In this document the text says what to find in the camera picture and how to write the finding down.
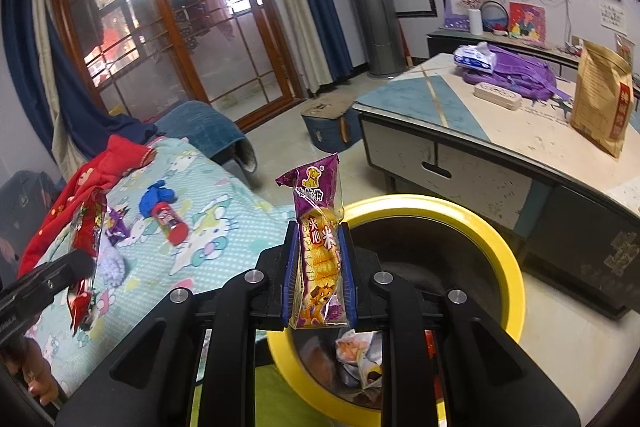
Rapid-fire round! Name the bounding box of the wide beige curtain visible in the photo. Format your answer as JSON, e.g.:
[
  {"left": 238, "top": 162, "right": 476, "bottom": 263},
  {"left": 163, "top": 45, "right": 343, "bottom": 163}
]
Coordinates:
[{"left": 32, "top": 0, "right": 86, "bottom": 178}]

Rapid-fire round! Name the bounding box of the wide blue curtain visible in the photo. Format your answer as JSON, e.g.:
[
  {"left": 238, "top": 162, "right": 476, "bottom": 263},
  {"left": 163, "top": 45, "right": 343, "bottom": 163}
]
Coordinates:
[{"left": 0, "top": 0, "right": 156, "bottom": 158}]

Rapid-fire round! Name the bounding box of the marble top coffee table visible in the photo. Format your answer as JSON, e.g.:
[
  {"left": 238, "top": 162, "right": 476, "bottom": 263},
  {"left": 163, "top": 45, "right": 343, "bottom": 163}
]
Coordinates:
[{"left": 352, "top": 52, "right": 640, "bottom": 320}]

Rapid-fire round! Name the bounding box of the colourful painted picture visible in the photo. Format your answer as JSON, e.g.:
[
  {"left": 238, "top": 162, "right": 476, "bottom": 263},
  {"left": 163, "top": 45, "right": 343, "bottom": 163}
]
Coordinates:
[{"left": 507, "top": 1, "right": 545, "bottom": 42}]

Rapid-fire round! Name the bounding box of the white wall note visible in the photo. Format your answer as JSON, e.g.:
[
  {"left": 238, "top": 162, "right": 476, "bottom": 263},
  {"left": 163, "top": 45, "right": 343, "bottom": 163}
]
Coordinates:
[{"left": 599, "top": 2, "right": 627, "bottom": 28}]

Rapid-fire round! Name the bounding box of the beige flat package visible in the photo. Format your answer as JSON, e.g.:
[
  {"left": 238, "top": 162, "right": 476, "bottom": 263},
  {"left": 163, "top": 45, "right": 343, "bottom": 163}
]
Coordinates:
[{"left": 615, "top": 33, "right": 636, "bottom": 62}]

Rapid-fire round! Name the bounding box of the white vase with pink flowers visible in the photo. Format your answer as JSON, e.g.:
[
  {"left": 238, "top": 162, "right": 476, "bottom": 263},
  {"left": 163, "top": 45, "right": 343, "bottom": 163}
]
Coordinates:
[{"left": 456, "top": 0, "right": 493, "bottom": 34}]

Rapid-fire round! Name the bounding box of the round framed ornament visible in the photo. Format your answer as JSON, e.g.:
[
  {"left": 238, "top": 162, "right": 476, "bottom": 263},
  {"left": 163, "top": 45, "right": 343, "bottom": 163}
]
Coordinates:
[{"left": 480, "top": 0, "right": 508, "bottom": 35}]

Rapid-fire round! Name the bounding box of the brown paper bag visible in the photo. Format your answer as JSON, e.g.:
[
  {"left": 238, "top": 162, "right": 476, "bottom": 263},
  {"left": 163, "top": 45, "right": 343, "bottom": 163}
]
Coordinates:
[{"left": 570, "top": 41, "right": 635, "bottom": 158}]

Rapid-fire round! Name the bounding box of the small purple wrapper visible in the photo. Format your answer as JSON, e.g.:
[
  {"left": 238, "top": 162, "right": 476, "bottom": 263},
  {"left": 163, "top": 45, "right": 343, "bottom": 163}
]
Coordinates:
[{"left": 105, "top": 207, "right": 132, "bottom": 248}]

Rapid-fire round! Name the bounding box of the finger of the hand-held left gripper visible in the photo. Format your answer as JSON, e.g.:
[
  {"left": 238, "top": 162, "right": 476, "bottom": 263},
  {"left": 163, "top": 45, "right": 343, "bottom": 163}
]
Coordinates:
[{"left": 0, "top": 249, "right": 97, "bottom": 313}]

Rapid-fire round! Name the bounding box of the person's left hand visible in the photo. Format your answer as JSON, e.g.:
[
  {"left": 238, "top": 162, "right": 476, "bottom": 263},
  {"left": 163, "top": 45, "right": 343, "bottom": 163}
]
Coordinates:
[{"left": 0, "top": 337, "right": 61, "bottom": 408}]

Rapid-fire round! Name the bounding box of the purple backpack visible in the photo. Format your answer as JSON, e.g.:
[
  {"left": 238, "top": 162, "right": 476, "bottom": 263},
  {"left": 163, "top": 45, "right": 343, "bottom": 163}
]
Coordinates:
[{"left": 462, "top": 44, "right": 573, "bottom": 102}]

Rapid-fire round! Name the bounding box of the wooden glass sliding door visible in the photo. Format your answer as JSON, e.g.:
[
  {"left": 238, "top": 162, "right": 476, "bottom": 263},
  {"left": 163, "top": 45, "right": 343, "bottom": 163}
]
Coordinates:
[{"left": 47, "top": 0, "right": 306, "bottom": 130}]

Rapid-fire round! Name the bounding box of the purple card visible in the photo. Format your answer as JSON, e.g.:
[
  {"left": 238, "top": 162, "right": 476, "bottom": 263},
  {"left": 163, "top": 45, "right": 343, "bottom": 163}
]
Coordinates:
[{"left": 444, "top": 0, "right": 471, "bottom": 32}]

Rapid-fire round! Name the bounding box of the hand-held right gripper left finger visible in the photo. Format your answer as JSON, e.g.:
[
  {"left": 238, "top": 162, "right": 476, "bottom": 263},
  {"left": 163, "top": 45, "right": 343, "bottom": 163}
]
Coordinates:
[{"left": 55, "top": 219, "right": 303, "bottom": 427}]

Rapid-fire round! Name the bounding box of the green cushion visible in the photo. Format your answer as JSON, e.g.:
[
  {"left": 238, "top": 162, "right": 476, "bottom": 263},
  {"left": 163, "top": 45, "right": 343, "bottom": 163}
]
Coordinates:
[{"left": 200, "top": 364, "right": 311, "bottom": 427}]

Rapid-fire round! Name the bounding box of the yellow rimmed bin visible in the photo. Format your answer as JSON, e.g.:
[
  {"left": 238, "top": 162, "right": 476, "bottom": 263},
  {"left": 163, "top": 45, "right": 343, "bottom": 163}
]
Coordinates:
[{"left": 265, "top": 193, "right": 526, "bottom": 427}]

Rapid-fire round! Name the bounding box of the dark grey bag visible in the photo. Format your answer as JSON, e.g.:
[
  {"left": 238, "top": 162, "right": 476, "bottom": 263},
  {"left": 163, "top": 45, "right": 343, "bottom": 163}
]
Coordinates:
[{"left": 0, "top": 170, "right": 63, "bottom": 253}]

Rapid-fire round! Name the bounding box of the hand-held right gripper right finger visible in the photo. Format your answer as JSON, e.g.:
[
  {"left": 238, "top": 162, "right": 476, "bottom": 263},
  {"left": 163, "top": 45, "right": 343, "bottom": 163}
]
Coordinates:
[{"left": 340, "top": 224, "right": 581, "bottom": 427}]

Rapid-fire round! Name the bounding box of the blue quilted cover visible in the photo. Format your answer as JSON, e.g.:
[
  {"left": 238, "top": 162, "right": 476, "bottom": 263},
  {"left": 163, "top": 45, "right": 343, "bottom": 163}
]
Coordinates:
[{"left": 152, "top": 101, "right": 258, "bottom": 172}]

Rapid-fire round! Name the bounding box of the blue toy figure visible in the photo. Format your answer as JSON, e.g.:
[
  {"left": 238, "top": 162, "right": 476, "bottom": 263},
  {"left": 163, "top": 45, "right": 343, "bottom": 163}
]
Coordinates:
[{"left": 139, "top": 180, "right": 177, "bottom": 218}]

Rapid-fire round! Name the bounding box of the white foam net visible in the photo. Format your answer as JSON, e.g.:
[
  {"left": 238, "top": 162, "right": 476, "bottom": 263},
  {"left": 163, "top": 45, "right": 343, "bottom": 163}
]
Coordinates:
[{"left": 97, "top": 252, "right": 126, "bottom": 285}]

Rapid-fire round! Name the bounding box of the foil wrapper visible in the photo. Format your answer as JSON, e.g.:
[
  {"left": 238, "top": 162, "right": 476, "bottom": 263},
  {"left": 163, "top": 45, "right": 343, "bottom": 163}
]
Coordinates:
[{"left": 334, "top": 329, "right": 386, "bottom": 390}]

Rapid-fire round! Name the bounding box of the dark television cabinet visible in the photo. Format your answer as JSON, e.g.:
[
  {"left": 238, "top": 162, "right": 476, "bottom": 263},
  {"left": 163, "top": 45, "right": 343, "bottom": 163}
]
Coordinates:
[{"left": 426, "top": 28, "right": 640, "bottom": 108}]

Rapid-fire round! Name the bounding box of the red candy tube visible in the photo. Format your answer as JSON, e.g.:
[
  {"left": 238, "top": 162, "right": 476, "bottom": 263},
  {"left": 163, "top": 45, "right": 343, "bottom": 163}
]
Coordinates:
[{"left": 152, "top": 202, "right": 190, "bottom": 245}]

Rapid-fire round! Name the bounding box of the beige power strip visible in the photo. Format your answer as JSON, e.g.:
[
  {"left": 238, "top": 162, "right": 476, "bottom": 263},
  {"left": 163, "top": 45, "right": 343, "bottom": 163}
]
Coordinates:
[{"left": 472, "top": 82, "right": 522, "bottom": 112}]

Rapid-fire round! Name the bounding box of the purple yellow snack packet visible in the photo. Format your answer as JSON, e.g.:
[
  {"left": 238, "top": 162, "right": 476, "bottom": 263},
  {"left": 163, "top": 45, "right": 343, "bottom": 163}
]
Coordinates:
[{"left": 275, "top": 153, "right": 351, "bottom": 330}]

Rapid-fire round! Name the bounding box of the red blanket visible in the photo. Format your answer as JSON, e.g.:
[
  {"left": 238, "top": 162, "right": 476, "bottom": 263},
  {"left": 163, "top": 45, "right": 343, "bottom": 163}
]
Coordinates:
[{"left": 17, "top": 134, "right": 156, "bottom": 278}]

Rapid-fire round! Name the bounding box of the white blue tissue pack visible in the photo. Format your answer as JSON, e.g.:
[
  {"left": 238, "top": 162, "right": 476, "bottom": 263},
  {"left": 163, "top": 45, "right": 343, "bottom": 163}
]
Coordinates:
[{"left": 453, "top": 42, "right": 498, "bottom": 72}]

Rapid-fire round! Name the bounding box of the red snack packet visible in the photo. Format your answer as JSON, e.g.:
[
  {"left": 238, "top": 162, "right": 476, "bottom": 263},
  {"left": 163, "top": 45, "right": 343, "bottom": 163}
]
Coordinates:
[{"left": 67, "top": 189, "right": 108, "bottom": 335}]

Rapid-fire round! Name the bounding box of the blue storage stool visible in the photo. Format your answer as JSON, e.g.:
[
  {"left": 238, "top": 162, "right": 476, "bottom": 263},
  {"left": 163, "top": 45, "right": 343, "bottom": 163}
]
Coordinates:
[{"left": 300, "top": 93, "right": 362, "bottom": 152}]

